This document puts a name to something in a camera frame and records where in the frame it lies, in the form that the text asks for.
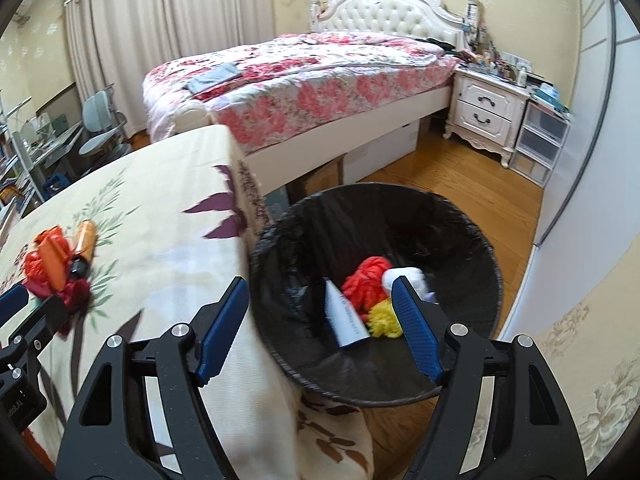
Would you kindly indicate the pink floral quilt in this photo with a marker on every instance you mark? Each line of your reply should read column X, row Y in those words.
column 310, row 85

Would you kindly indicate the white tissue ball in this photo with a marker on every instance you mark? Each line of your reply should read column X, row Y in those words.
column 417, row 277

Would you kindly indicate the beige curtain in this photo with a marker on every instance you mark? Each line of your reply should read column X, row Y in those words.
column 220, row 5
column 115, row 35

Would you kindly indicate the brown cardboard box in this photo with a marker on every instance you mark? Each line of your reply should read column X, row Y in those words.
column 320, row 177

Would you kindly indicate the black trash bin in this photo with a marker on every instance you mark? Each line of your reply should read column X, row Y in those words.
column 300, row 240

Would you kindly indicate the white storage box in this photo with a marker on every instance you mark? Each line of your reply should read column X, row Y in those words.
column 382, row 152

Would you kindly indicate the cream floral fabric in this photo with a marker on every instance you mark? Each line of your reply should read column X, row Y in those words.
column 590, row 385

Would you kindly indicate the red yarn pile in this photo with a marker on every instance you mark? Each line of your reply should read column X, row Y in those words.
column 75, row 290

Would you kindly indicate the gold can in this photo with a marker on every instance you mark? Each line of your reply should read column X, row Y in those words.
column 86, row 242

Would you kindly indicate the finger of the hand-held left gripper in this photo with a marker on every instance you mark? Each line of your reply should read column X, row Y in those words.
column 12, row 301
column 47, row 317

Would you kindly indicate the white nightstand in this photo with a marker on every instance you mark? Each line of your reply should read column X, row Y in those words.
column 485, row 105

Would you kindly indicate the orange cardboard box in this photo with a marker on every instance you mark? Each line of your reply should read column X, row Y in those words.
column 52, row 262

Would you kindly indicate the white bed with tufted headboard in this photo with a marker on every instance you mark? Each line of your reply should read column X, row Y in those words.
column 395, row 10

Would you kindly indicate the grey folded clothing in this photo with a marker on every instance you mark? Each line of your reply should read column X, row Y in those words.
column 215, row 77

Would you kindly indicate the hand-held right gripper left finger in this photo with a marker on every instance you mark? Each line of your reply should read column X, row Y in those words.
column 222, row 327

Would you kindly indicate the yellow foam fruit net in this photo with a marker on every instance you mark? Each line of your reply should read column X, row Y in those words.
column 385, row 320

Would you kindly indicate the orange foam fruit net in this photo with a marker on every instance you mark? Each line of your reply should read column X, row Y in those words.
column 367, row 280

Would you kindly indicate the blue-grey desk chair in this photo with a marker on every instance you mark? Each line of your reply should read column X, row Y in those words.
column 102, row 130

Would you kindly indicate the white wardrobe door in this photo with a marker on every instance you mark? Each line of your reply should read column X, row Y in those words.
column 590, row 135

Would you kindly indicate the cream floral tablecloth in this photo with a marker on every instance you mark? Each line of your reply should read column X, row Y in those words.
column 165, row 240

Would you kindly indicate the blue plastic crate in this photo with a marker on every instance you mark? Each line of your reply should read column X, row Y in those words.
column 55, row 187

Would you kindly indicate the blue tissue box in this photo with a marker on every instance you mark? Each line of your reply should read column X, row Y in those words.
column 550, row 96

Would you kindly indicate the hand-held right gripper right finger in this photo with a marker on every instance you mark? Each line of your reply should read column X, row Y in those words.
column 417, row 332

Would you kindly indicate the grey study desk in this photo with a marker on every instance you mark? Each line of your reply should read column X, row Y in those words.
column 55, row 142

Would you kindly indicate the plastic drawer unit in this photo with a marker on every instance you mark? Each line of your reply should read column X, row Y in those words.
column 542, row 140

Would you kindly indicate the clutter of small bottles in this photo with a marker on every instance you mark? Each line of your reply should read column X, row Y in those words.
column 495, row 60

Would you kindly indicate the white squeeze tube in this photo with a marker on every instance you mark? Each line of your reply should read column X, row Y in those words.
column 345, row 317

